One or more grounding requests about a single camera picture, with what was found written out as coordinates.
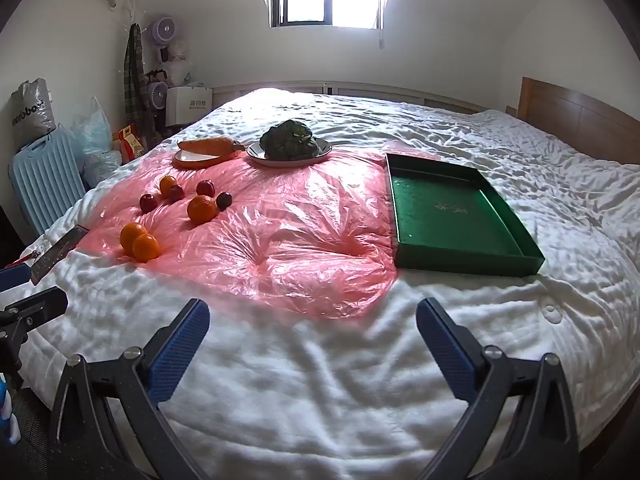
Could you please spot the silver plate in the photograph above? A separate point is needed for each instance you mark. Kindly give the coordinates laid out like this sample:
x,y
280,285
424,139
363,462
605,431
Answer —
x,y
280,163

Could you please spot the dark purple plum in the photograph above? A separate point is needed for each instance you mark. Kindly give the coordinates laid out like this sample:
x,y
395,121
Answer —
x,y
224,200

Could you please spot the black flat object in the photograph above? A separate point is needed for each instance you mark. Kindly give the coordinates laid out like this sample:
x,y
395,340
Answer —
x,y
57,255

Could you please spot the green leafy vegetable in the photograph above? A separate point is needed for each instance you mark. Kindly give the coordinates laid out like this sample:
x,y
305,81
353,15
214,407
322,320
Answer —
x,y
287,140

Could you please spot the plaid scarf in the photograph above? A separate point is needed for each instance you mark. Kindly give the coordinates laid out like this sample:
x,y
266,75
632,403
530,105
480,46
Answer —
x,y
134,75

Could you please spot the purple fan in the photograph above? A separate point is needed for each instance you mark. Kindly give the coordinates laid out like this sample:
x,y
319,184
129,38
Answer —
x,y
162,27
158,95

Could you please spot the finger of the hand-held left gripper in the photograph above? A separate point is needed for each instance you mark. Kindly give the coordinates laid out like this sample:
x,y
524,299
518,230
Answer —
x,y
35,305
14,277

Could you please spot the red yellow box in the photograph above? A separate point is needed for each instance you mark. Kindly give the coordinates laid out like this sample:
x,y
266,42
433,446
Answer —
x,y
130,142

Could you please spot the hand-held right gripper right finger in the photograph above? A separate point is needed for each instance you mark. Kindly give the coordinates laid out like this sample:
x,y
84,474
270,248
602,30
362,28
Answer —
x,y
445,347

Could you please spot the green tray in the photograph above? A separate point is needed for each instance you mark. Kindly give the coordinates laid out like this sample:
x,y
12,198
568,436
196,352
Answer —
x,y
450,215

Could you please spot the red plum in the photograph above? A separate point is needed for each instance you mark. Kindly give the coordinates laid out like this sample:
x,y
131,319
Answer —
x,y
176,194
147,203
205,188

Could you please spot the pink plastic sheet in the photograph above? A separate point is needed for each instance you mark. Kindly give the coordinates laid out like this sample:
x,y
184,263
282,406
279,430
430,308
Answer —
x,y
280,230

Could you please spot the white cardboard box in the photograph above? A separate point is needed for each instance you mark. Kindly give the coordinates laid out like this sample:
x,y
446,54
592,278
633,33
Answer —
x,y
190,105

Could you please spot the blue white object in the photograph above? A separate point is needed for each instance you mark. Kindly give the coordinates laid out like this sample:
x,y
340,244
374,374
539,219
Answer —
x,y
7,410

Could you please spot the orange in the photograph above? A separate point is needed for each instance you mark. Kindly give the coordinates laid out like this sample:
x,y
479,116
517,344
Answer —
x,y
201,209
129,232
146,249
167,183

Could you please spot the carrot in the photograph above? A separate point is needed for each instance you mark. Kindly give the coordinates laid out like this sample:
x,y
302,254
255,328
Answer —
x,y
205,146

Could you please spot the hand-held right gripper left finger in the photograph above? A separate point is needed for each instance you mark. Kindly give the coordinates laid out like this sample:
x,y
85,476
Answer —
x,y
182,350

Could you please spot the clear plastic bag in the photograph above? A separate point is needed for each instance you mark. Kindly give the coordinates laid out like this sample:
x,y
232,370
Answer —
x,y
95,140

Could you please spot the light blue suitcase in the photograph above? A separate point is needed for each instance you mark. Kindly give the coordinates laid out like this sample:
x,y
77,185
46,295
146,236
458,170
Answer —
x,y
47,180

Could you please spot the beige slatted wall panel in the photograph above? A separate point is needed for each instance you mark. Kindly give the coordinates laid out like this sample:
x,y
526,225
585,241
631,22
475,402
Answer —
x,y
375,92

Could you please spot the orange plate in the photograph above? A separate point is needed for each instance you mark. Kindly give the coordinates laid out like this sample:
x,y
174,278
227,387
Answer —
x,y
195,161

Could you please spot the wooden headboard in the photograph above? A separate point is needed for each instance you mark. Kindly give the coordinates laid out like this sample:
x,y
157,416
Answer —
x,y
575,115

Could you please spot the grey bag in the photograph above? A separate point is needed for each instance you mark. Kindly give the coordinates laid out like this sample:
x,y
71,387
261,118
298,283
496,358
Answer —
x,y
32,112

